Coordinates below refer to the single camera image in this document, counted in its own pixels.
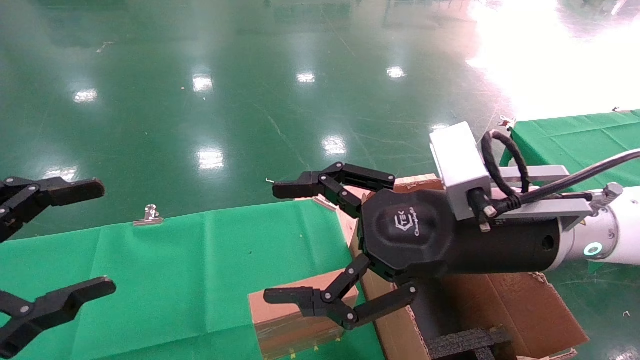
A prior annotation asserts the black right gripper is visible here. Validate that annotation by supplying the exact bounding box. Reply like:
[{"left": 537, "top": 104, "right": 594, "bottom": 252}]
[{"left": 263, "top": 161, "right": 562, "bottom": 331}]

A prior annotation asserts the large green table cloth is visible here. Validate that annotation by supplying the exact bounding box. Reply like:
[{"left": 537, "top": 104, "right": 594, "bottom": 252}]
[{"left": 0, "top": 199, "right": 386, "bottom": 360}]

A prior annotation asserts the black camera cable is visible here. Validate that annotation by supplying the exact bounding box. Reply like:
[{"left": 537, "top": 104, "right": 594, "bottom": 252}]
[{"left": 467, "top": 129, "right": 640, "bottom": 226}]

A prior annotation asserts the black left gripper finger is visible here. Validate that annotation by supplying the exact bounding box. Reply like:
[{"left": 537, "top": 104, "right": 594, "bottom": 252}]
[
  {"left": 0, "top": 276, "right": 117, "bottom": 359},
  {"left": 0, "top": 176, "right": 106, "bottom": 244}
]

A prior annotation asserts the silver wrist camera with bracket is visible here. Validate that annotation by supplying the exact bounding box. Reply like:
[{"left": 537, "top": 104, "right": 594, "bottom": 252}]
[{"left": 429, "top": 121, "right": 625, "bottom": 234}]

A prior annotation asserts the black foam insert block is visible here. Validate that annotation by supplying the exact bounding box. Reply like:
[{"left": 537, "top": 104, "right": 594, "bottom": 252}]
[{"left": 427, "top": 326, "right": 513, "bottom": 360}]

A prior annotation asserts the large open cardboard carton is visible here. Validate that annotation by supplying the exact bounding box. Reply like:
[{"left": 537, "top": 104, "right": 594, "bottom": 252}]
[{"left": 337, "top": 173, "right": 590, "bottom": 360}]

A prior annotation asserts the small brown cardboard box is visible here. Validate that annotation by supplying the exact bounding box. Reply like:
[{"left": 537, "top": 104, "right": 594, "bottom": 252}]
[{"left": 248, "top": 281, "right": 361, "bottom": 360}]

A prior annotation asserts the green cloth on side table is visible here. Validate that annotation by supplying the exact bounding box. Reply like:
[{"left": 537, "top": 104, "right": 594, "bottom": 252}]
[{"left": 499, "top": 110, "right": 640, "bottom": 274}]

